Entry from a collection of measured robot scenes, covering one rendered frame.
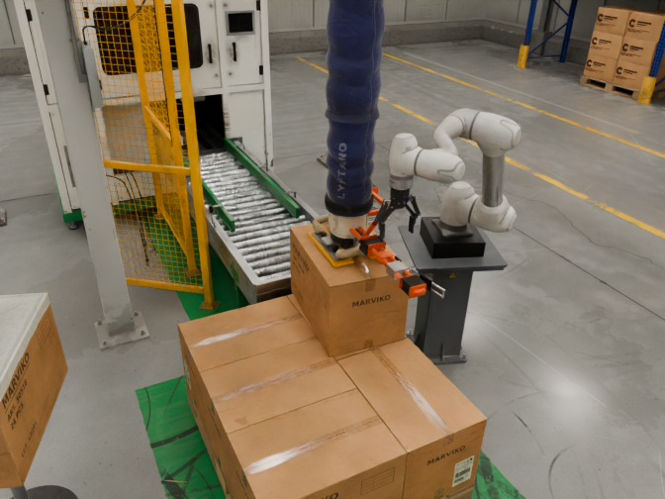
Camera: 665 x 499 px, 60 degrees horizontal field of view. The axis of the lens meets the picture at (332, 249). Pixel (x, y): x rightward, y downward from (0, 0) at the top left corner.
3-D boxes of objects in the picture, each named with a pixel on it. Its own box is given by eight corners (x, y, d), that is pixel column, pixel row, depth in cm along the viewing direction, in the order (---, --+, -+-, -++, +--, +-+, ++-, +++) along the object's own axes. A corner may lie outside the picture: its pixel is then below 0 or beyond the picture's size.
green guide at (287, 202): (224, 147, 515) (223, 137, 511) (235, 145, 519) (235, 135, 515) (296, 219, 392) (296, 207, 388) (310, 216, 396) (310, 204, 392)
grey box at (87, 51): (89, 99, 310) (77, 41, 295) (99, 98, 312) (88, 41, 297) (94, 108, 294) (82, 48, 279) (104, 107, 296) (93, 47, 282)
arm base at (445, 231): (457, 216, 332) (458, 207, 329) (473, 235, 314) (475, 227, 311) (427, 218, 328) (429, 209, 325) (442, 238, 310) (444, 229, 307)
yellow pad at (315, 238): (306, 235, 288) (306, 226, 286) (325, 232, 292) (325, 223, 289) (334, 267, 261) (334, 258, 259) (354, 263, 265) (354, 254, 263)
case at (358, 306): (291, 290, 318) (289, 227, 298) (357, 277, 330) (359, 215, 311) (329, 357, 269) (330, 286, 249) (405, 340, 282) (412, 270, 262)
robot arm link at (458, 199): (446, 209, 326) (452, 174, 314) (476, 220, 318) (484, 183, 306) (433, 220, 314) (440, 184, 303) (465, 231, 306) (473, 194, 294)
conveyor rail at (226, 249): (162, 172, 500) (159, 151, 491) (168, 171, 502) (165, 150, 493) (255, 313, 322) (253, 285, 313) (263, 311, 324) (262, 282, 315)
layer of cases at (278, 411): (186, 383, 310) (177, 324, 290) (347, 334, 350) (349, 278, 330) (266, 581, 217) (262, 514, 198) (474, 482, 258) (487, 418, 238)
